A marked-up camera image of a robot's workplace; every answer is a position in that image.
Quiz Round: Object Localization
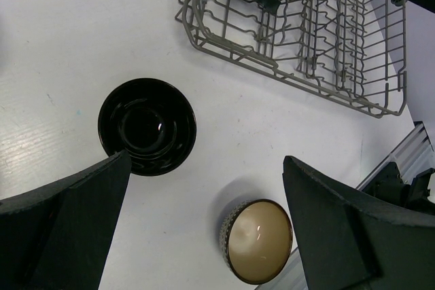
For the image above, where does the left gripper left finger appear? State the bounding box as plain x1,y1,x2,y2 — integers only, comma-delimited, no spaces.
1,151,131,289

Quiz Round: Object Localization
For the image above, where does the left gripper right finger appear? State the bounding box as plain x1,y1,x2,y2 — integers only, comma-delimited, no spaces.
282,155,435,290

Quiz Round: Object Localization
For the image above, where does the brown beige bowl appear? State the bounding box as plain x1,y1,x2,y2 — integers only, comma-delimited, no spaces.
219,199,294,285

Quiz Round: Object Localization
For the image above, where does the black glossy bowl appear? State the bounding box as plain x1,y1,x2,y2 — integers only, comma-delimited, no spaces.
98,78,197,177

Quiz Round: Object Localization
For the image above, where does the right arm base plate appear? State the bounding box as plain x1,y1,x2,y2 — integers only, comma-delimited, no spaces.
360,162,434,215

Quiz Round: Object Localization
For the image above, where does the grey wire dish rack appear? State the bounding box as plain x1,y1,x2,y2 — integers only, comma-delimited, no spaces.
176,0,407,118

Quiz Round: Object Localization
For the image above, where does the aluminium rail frame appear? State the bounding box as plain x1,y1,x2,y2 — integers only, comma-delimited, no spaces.
261,120,435,290

